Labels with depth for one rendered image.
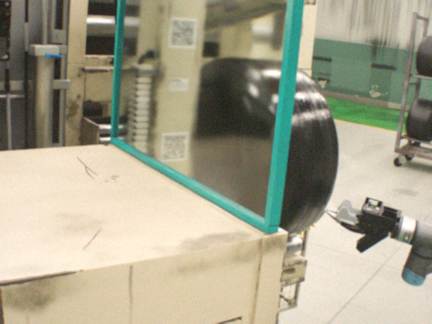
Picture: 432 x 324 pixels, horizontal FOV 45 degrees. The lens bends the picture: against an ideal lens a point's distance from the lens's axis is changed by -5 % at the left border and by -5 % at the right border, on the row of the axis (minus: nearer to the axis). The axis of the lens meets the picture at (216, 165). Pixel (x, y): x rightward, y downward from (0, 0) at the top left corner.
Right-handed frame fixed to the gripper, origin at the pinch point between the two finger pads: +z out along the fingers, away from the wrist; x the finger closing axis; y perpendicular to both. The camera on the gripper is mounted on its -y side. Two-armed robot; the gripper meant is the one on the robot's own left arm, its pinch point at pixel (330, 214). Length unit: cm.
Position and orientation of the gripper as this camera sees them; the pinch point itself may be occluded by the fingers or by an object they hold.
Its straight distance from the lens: 161.1
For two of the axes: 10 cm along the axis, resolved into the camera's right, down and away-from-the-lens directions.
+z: -9.4, -2.7, 2.0
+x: -3.2, 5.3, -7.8
